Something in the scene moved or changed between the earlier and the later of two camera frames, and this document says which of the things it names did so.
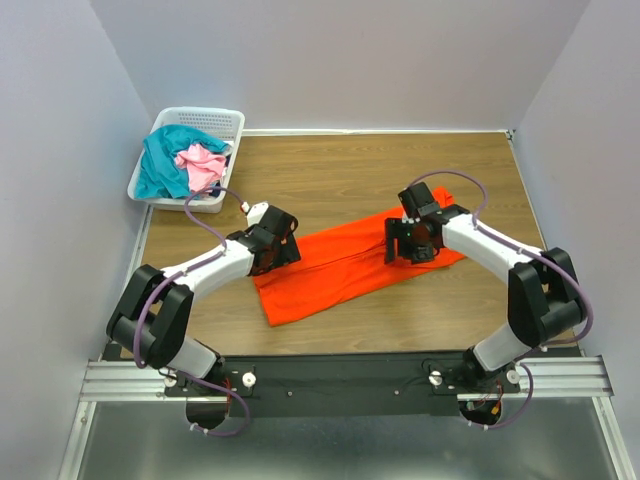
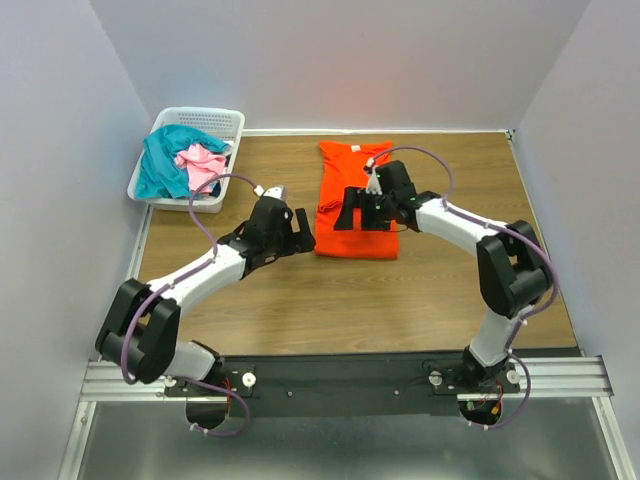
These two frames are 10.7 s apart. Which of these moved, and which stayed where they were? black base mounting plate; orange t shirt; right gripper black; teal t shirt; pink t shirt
Moved: right gripper black; orange t shirt
Stayed: teal t shirt; pink t shirt; black base mounting plate
